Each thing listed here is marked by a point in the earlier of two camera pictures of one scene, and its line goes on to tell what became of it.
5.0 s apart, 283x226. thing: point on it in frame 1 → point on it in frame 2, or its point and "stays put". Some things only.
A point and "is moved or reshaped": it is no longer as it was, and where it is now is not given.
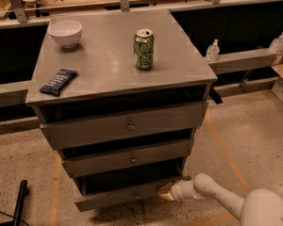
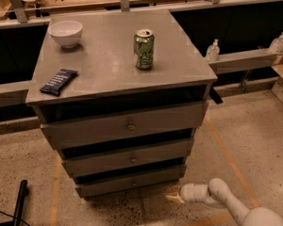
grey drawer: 91,200 is moved or reshaped
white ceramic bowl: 66,33 stays put
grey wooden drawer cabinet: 121,96 stays put
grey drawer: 86,165 stays put
